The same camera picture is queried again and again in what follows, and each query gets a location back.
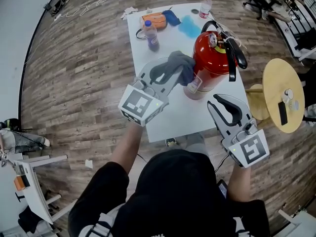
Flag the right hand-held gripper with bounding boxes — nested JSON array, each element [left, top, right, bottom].
[[206, 93, 271, 169]]

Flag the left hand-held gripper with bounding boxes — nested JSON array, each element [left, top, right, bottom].
[[118, 57, 185, 127]]

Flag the grey blue wiping cloth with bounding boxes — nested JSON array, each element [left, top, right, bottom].
[[149, 50, 197, 86]]

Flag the red fire extinguisher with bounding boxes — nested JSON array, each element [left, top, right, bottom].
[[183, 20, 248, 100]]

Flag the person's left forearm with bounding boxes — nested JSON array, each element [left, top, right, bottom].
[[110, 123, 144, 175]]

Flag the person's right forearm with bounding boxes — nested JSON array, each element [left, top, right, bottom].
[[227, 165, 252, 202]]

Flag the dark soda bottle blue cap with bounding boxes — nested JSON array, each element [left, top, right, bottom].
[[143, 20, 160, 52]]

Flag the person's grey trousers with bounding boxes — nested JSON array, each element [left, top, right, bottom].
[[184, 132, 210, 158]]

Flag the black smartphone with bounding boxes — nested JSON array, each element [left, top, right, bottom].
[[277, 101, 289, 126]]

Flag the round yellow wooden table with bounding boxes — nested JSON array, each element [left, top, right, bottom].
[[245, 58, 306, 133]]

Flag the orange tissue packet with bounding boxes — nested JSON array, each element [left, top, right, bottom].
[[141, 12, 168, 31]]

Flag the light blue cloth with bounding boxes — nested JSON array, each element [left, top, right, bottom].
[[177, 15, 203, 38]]

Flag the white mug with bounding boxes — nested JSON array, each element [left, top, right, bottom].
[[282, 88, 294, 103]]

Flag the dark blue pouch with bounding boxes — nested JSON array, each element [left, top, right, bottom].
[[161, 9, 182, 26]]

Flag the black screen device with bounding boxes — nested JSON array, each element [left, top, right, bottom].
[[216, 179, 228, 199]]

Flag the crumpled white tissue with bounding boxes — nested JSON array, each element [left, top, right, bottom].
[[120, 6, 139, 21]]

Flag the clear water bottle red cap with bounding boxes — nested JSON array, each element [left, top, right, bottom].
[[198, 0, 213, 19]]

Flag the person in dark shirt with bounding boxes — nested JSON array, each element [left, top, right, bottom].
[[68, 149, 271, 237]]

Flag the black railing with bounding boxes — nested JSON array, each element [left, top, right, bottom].
[[274, 0, 316, 59]]

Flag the white desk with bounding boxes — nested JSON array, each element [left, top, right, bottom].
[[13, 154, 77, 226]]

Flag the orange box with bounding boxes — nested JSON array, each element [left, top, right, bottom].
[[14, 174, 31, 191]]

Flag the black backpack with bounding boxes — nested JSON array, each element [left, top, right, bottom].
[[18, 206, 40, 234]]

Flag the white power strip cable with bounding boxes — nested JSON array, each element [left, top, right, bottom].
[[53, 0, 114, 22]]

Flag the white shoulder strap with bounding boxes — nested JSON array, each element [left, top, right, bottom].
[[233, 217, 250, 237], [81, 212, 114, 237]]

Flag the white table frame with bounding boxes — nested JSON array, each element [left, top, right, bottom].
[[277, 207, 316, 237]]

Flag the black cable bundle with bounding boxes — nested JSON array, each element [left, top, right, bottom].
[[43, 0, 70, 16]]

